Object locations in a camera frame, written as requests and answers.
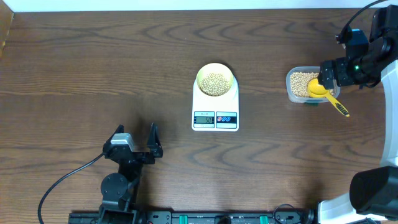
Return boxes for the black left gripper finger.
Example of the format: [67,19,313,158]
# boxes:
[104,124,124,149]
[147,123,163,158]

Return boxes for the yellow measuring scoop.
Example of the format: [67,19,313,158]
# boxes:
[307,79,349,117]

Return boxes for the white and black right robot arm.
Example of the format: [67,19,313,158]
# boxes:
[317,4,397,223]

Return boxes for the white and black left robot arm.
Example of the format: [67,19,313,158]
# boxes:
[98,123,163,224]

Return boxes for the white digital kitchen scale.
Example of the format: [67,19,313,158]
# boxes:
[192,77,239,132]

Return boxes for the soybeans in bowl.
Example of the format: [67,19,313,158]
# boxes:
[199,73,230,96]

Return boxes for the pale yellow plastic bowl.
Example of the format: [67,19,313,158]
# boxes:
[195,63,234,96]

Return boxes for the pile of soybeans in container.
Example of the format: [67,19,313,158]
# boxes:
[290,72,334,98]

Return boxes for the clear plastic container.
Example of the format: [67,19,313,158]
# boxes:
[286,66,328,103]

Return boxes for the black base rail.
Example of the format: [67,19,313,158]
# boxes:
[68,210,317,224]

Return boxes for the cardboard box wall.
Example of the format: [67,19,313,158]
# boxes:
[0,0,14,56]

